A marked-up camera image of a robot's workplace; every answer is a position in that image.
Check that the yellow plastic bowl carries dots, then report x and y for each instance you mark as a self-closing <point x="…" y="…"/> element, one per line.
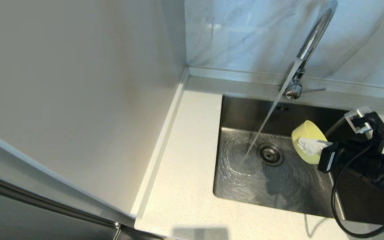
<point x="307" y="130"/>

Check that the chrome gooseneck faucet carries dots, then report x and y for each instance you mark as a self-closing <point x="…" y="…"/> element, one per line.
<point x="316" y="33"/>

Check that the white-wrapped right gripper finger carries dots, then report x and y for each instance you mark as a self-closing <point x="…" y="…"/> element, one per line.
<point x="312" y="146"/>

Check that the grey refrigerator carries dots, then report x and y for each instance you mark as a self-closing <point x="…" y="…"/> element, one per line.
<point x="28" y="220"/>

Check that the round metal drain strainer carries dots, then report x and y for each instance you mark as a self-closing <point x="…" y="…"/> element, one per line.
<point x="270" y="154"/>

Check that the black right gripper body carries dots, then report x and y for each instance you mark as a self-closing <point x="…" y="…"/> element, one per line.
<point x="348" y="156"/>

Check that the stainless steel sink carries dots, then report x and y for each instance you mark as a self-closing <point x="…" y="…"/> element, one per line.
<point x="245" y="186"/>

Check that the thin chrome faucet lever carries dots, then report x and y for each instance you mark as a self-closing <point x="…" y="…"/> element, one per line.
<point x="313" y="90"/>

